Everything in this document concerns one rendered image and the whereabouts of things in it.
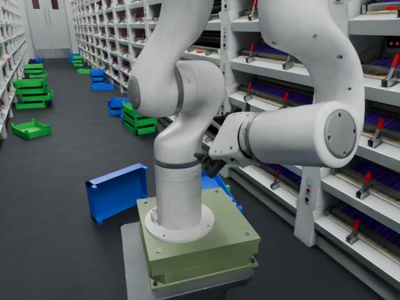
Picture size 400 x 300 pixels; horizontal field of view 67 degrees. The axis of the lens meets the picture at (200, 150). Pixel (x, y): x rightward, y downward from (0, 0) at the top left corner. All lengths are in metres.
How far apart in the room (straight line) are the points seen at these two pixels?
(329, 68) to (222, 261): 0.53
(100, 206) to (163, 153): 0.92
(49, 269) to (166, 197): 0.74
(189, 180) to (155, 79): 0.26
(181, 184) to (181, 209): 0.07
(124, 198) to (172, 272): 0.92
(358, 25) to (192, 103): 0.62
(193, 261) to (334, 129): 0.50
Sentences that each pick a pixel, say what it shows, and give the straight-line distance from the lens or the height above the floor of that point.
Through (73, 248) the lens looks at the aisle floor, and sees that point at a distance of 1.44.
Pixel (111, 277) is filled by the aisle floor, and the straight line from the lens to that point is 1.27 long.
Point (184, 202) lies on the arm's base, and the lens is 0.76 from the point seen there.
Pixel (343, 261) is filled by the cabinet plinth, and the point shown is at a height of 0.02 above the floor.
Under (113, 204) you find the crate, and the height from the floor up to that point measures 0.03.
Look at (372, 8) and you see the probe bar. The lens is 1.14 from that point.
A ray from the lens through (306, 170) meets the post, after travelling 1.29.
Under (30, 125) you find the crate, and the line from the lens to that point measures 3.17.
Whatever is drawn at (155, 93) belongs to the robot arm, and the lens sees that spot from 0.63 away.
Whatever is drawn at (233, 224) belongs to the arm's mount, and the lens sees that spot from 0.85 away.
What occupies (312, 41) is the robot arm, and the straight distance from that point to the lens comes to 0.43.
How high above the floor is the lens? 0.87
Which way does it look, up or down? 22 degrees down
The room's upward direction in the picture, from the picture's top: straight up
